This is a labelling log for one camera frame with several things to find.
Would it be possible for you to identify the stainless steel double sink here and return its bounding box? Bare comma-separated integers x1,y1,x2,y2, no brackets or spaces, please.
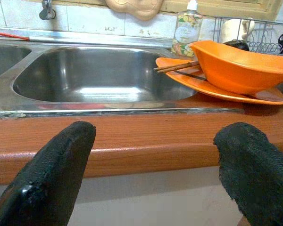
0,26,245,118

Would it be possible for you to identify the brown wooden chopstick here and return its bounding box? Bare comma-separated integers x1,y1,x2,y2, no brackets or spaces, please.
157,63,200,73
153,60,200,71

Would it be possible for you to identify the orange plastic plate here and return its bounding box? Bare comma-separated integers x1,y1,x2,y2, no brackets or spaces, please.
155,57,283,106

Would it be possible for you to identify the small black rounded object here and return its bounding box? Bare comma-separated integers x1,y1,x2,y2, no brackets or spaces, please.
223,39,250,52

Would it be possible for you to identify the chrome wall tap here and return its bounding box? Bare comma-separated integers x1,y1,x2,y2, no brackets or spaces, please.
39,0,57,21

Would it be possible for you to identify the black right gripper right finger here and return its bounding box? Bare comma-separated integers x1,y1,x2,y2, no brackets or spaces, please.
213,121,283,226

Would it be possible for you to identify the thin black strip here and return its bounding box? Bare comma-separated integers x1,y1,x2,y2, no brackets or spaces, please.
159,70,207,81

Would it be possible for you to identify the red cable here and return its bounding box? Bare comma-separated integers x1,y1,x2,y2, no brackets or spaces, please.
0,30,30,41

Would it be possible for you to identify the wire dish rack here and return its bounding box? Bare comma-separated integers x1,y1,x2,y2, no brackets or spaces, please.
212,16,283,56

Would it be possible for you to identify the white ceramic mug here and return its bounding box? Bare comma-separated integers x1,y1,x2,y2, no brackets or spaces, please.
220,18,255,44

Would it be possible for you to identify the floral soap pump bottle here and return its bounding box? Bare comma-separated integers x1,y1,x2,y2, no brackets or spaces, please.
171,0,203,58

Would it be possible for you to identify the beige plastic cutting board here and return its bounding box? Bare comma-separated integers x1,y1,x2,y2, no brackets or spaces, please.
105,0,166,21

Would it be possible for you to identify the orange plastic bowl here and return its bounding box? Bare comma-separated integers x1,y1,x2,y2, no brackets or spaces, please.
190,40,283,96

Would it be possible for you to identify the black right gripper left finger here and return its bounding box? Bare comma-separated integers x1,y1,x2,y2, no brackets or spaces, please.
0,121,97,226

